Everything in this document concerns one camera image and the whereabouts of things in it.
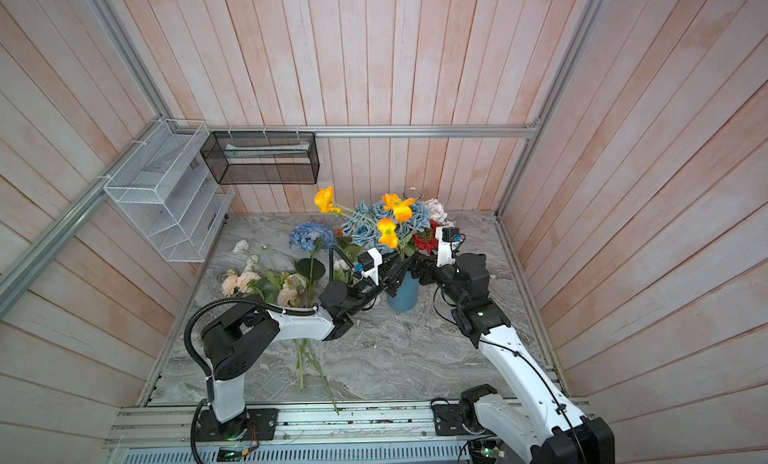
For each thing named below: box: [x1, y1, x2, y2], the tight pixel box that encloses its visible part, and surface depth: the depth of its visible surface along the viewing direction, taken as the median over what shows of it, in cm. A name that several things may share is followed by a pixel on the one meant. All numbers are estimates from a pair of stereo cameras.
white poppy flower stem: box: [232, 240, 267, 273], surface depth 106 cm
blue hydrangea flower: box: [289, 221, 337, 308], surface depth 103 cm
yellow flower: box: [314, 186, 416, 249], surface depth 58 cm
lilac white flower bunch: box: [425, 198, 454, 226], surface depth 75 cm
